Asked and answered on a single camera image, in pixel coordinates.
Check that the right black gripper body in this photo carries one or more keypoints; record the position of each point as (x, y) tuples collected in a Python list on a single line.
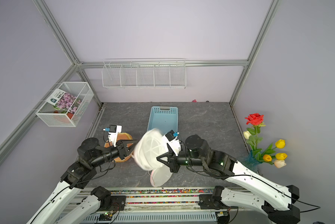
[(185, 158)]

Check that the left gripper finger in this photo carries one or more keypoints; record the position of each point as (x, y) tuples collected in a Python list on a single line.
[(126, 142), (130, 149)]

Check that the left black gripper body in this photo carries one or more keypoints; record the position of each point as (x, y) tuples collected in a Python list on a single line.
[(119, 150)]

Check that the white mesh laundry bag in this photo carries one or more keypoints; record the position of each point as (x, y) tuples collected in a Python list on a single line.
[(149, 147)]

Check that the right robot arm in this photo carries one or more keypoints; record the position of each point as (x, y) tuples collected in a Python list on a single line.
[(274, 200)]

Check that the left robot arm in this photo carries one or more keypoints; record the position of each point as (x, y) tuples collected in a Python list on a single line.
[(90, 156)]

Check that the pink trimmed mesh bag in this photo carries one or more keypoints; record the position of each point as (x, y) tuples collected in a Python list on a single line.
[(160, 176)]

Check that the light blue plastic basket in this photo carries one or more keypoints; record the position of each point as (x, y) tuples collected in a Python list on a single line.
[(163, 118)]

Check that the white tulip bud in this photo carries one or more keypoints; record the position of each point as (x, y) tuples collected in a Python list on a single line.
[(247, 135)]

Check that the teal glass vase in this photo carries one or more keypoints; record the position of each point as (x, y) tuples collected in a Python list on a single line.
[(249, 161)]

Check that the red artificial rose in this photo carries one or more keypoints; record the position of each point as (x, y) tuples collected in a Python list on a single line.
[(254, 119)]

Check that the orange tulip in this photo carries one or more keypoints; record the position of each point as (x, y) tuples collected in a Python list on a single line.
[(267, 158)]

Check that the purple flower pot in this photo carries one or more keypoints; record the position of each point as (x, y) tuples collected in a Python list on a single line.
[(68, 104)]

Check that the pink white tulip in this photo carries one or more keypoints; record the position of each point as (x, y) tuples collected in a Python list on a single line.
[(279, 163)]

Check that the yellow tulip middle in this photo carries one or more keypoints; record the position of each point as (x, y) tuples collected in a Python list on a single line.
[(281, 156)]

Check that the yellow tulip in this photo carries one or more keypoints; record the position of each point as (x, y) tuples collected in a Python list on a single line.
[(281, 156), (280, 144)]

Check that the yellow tulip top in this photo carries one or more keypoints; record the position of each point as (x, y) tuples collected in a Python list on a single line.
[(280, 144)]

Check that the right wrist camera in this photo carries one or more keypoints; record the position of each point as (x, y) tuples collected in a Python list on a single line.
[(171, 142)]

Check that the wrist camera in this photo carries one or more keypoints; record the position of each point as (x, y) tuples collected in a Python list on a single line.
[(171, 142), (112, 131)]

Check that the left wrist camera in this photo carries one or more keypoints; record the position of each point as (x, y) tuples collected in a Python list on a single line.
[(112, 131)]

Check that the white wire side basket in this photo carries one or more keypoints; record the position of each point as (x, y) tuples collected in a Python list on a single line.
[(80, 90)]

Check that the white wire wall shelf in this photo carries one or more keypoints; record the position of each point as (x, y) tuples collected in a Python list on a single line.
[(144, 73)]

